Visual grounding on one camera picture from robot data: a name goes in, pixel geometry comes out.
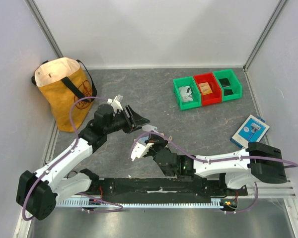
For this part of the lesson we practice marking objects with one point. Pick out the silver card in bin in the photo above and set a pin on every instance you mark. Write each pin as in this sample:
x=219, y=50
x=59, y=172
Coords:
x=180, y=92

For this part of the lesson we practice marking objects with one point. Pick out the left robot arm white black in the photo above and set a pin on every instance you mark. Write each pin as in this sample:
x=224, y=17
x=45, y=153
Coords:
x=39, y=192

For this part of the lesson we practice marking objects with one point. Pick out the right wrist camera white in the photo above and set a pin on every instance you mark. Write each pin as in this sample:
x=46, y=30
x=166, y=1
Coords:
x=140, y=148

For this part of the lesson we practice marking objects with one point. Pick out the blue razor package box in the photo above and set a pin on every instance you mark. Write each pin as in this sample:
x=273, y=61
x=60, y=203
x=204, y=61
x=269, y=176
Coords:
x=252, y=130

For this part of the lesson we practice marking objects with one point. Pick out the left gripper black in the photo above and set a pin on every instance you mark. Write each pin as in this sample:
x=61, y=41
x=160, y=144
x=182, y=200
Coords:
x=135, y=120

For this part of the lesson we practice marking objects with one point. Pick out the black card upper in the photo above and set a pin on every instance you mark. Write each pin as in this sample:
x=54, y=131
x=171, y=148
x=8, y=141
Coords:
x=224, y=82

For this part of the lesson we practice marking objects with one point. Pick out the left green plastic bin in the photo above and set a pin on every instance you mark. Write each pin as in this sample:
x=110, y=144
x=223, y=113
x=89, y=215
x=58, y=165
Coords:
x=187, y=81

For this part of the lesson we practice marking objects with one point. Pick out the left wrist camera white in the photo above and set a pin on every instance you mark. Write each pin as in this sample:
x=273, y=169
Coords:
x=116, y=103

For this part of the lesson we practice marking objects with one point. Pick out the red plastic bin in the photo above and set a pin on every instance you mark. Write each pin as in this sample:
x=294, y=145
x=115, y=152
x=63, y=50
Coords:
x=216, y=95

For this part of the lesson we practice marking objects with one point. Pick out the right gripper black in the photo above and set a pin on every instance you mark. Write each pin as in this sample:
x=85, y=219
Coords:
x=155, y=143

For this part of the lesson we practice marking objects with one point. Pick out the yellow paper tote bag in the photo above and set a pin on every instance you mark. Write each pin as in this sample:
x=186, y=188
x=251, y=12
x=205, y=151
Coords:
x=68, y=87

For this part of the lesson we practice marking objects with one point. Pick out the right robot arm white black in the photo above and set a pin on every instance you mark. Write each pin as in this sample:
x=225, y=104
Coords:
x=257, y=162

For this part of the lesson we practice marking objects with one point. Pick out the right green plastic bin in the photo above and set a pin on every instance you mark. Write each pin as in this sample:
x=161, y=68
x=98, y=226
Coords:
x=235, y=84

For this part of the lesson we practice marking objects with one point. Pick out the aluminium frame profile rail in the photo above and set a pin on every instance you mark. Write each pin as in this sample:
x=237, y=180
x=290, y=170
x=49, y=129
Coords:
x=266, y=212

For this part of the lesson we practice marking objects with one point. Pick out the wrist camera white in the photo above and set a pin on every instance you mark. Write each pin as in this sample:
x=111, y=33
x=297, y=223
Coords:
x=116, y=103
x=140, y=148

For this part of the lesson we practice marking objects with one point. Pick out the black card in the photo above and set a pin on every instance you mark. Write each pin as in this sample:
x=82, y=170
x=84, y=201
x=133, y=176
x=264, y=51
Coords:
x=228, y=92
x=224, y=82

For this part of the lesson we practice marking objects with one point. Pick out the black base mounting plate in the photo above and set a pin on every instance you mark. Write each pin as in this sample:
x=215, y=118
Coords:
x=161, y=190

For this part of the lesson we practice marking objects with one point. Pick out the orange card in bin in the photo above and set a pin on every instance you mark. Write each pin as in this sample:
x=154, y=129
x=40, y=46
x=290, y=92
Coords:
x=206, y=90

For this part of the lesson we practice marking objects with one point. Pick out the green plastic bin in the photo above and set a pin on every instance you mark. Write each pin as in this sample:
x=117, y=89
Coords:
x=235, y=84
x=187, y=81

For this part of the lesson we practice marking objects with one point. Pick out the pale translucent card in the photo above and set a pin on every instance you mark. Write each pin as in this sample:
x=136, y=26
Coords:
x=149, y=128

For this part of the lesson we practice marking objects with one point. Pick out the black card lower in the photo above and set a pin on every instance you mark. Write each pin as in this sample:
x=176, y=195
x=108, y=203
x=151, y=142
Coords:
x=228, y=92

